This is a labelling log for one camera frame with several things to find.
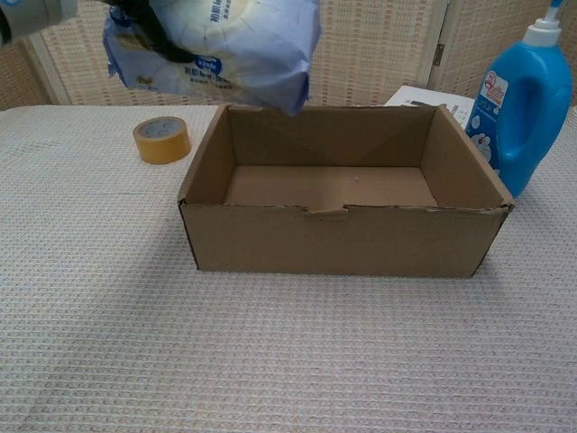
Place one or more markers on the white printed carton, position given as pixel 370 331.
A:
pixel 419 95

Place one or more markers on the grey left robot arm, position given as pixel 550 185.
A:
pixel 36 13

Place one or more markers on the blue white tissue pack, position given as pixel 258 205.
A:
pixel 252 54

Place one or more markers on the beige woven tablecloth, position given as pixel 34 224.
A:
pixel 270 361

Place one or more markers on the yellow packing tape roll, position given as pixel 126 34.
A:
pixel 163 146

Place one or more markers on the woven folding screen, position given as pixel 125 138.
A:
pixel 378 49

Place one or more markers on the blue detergent pump bottle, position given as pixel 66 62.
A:
pixel 514 176

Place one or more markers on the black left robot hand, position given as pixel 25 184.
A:
pixel 162 38

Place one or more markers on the open brown cardboard box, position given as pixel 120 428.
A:
pixel 333 243

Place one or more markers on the metal screen hinge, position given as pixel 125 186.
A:
pixel 440 55

